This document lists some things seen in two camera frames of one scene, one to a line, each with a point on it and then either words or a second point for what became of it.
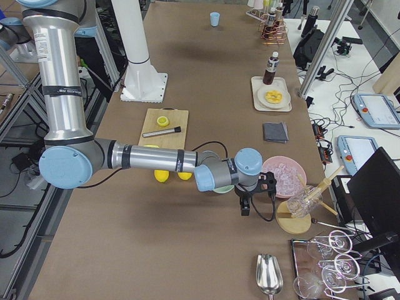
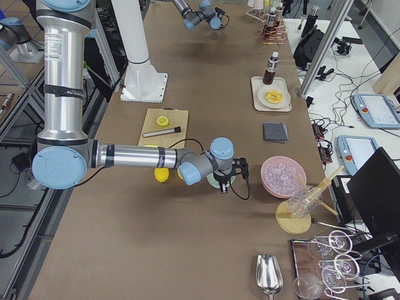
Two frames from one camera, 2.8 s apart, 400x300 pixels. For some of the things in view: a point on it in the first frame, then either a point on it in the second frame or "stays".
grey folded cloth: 275,132 stays
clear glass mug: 301,204 stays
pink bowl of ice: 289,172 stays
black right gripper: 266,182 → 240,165
